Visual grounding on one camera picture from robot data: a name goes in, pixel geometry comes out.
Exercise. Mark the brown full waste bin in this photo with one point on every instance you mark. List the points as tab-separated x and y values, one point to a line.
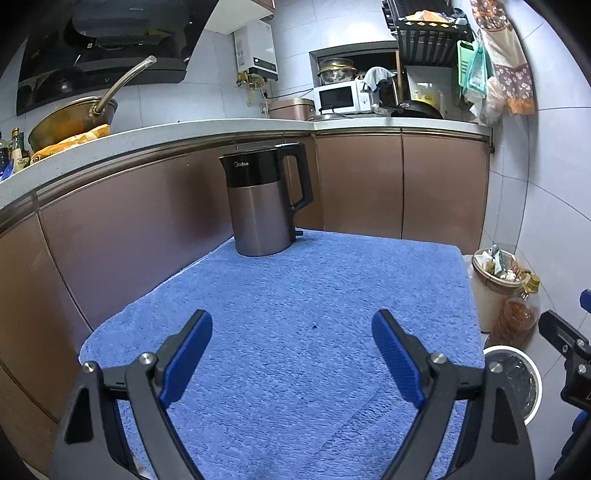
489	300

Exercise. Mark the pot with gold lid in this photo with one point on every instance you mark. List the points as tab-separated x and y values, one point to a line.
337	69

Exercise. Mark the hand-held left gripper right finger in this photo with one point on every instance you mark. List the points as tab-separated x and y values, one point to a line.
397	355

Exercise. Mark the person's right hand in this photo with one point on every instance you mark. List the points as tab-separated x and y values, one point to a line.
581	422

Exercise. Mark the white water heater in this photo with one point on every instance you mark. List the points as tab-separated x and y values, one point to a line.
256	48

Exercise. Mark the white kitchen countertop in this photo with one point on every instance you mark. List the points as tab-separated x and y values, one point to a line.
184	134

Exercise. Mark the white microwave oven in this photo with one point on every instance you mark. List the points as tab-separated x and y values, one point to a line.
341	97

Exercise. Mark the cooking oil bottle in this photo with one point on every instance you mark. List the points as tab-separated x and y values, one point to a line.
517	318

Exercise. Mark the black frying pan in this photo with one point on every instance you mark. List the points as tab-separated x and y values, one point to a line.
420	110

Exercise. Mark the long brown cabinet front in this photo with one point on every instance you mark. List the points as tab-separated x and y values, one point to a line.
138	230

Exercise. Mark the hanging plastic bags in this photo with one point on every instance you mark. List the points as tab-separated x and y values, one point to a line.
487	101

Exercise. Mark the grey waste bin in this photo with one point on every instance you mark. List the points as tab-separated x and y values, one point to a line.
517	383

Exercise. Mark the floral apron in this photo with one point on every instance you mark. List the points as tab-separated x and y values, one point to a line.
512	69

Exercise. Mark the blue towel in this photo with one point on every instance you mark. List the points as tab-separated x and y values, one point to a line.
300	295

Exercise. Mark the mixed packaging waste heap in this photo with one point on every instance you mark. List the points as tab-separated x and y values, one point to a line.
501	265

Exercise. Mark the group of sauce bottles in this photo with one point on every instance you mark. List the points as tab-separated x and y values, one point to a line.
16	154

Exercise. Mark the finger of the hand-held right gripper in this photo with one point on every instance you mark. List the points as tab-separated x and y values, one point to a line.
586	301
561	334

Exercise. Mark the yellow bottle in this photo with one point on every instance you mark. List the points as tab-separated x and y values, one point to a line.
425	97

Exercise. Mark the black dish rack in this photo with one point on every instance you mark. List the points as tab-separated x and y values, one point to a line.
429	44

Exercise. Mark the grey black electric kettle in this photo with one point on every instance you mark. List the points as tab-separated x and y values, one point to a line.
258	217

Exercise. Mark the yellow food packet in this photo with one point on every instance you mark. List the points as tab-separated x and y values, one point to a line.
69	143

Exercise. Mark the brown cabinet door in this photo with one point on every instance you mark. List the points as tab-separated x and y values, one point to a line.
360	184
32	300
443	189

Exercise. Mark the grey cloth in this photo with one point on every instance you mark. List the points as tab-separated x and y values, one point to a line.
376	76

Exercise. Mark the snack packets on rack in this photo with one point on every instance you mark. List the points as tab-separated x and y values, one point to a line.
429	16

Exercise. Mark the black countertop appliance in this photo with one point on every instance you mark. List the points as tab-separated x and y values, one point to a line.
388	92

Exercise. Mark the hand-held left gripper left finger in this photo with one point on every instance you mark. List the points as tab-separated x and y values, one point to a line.
189	355

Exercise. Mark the black range hood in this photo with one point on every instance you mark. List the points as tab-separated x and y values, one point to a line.
115	46

